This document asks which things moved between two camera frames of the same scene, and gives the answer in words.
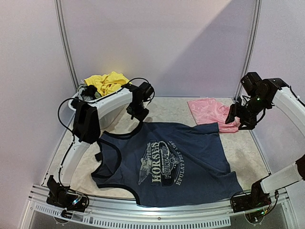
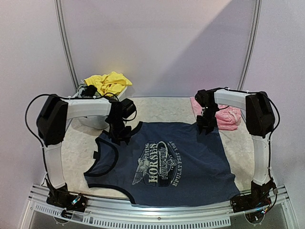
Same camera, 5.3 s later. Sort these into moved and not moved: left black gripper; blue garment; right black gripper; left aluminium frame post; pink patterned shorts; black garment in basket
Moved: left black gripper; right black gripper
Not moved: blue garment; black garment in basket; pink patterned shorts; left aluminium frame post
